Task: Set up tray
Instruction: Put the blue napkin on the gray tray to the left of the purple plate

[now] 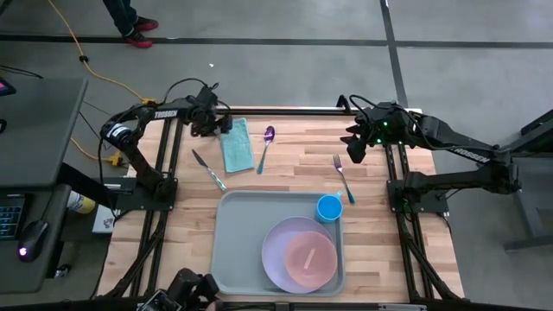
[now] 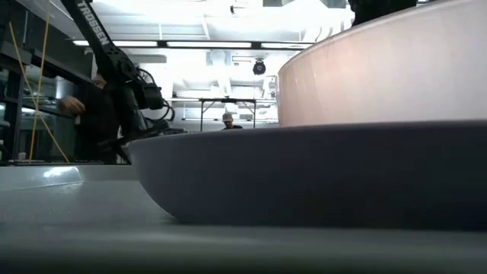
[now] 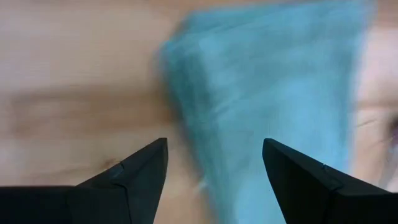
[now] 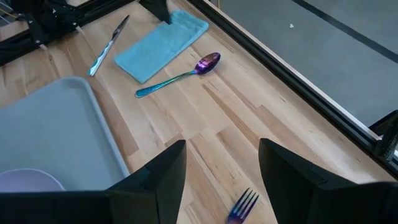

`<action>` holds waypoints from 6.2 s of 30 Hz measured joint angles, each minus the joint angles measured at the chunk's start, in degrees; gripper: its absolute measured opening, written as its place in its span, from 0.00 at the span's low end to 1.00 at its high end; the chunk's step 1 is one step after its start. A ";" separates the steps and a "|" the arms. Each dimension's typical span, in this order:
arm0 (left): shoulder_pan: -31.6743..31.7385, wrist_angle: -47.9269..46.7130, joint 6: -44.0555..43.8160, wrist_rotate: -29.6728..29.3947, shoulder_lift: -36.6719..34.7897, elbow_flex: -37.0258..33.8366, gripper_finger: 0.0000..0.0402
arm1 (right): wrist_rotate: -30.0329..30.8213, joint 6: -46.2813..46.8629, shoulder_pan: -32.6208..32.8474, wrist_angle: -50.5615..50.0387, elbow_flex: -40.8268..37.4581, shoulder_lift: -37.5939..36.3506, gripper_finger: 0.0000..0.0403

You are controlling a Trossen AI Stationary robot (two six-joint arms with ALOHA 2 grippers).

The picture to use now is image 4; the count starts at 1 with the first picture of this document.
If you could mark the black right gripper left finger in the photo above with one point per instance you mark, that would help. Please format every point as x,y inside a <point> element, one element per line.
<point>149,199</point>

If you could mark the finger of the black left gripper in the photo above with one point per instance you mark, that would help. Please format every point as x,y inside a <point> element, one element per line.
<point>155,7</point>

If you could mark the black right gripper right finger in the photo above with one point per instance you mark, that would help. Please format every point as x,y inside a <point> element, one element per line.
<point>311,202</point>

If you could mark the teal cloth napkin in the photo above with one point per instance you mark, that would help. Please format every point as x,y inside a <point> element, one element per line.
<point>158,46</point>

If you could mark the iridescent silver teal knife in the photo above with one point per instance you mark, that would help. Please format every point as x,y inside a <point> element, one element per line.
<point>102,56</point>

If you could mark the iridescent purple teal fork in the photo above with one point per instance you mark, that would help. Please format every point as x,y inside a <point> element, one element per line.
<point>239,211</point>

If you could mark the iridescent purple teal spoon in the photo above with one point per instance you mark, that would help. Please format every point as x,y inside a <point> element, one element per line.
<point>208,62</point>

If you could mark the lavender plastic plate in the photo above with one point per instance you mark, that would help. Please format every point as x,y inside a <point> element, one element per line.
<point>28,182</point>

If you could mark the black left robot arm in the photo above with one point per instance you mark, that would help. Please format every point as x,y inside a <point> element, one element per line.
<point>53,15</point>

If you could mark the grey plastic tray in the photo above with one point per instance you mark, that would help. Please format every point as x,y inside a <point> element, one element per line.
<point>46,130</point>

